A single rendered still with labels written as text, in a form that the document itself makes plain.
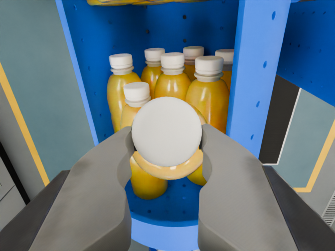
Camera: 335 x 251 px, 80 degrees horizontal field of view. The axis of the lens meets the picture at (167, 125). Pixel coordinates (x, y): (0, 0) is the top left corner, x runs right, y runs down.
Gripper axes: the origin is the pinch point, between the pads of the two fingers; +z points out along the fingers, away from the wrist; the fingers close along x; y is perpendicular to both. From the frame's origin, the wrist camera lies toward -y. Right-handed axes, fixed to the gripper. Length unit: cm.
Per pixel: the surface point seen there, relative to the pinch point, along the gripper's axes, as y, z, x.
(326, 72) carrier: 6.7, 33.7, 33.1
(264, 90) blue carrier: 1.7, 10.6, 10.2
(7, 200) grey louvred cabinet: 127, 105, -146
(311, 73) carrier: 8, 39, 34
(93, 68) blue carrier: 1.3, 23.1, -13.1
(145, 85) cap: 3.0, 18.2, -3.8
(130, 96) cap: 4.2, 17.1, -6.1
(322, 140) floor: 91, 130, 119
